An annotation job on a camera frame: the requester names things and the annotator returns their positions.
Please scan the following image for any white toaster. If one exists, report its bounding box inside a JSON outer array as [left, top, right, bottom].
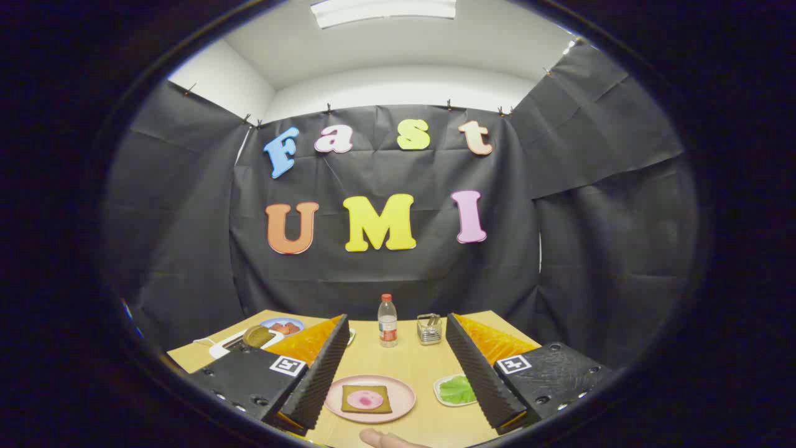
[[208, 325, 285, 360]]

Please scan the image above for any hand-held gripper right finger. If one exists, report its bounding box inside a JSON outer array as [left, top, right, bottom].
[[445, 313, 614, 435]]

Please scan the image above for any blue round plate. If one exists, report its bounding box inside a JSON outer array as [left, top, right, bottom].
[[260, 317, 305, 337]]

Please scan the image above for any metal wire utensil holder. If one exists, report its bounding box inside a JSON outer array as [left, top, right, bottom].
[[417, 313, 443, 346]]

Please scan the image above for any white square plate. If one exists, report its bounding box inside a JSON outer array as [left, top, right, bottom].
[[433, 373, 478, 408]]

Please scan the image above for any black backdrop cloth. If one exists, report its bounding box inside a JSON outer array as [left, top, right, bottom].
[[103, 40, 697, 368]]

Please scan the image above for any clear plastic water bottle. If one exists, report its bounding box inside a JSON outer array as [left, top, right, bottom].
[[377, 294, 399, 348]]

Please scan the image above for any green lettuce leaf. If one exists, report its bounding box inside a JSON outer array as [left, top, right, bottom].
[[439, 375, 477, 404]]

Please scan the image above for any pink round plate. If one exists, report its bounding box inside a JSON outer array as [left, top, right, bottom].
[[324, 374, 417, 424]]

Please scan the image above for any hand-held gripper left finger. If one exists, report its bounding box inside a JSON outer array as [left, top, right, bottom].
[[185, 314, 351, 435]]

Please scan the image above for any ceiling light panel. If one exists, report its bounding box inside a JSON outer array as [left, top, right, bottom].
[[310, 0, 458, 29]]

